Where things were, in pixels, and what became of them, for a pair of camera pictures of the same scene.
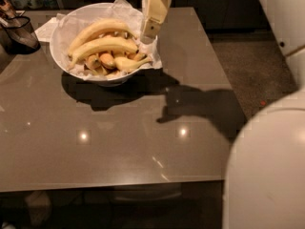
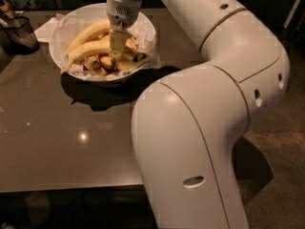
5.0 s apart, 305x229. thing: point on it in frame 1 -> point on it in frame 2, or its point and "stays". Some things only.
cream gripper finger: [157, 5] -> [117, 43]
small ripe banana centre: [107, 60] stays
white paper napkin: [45, 31] stays
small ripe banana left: [93, 61] stays
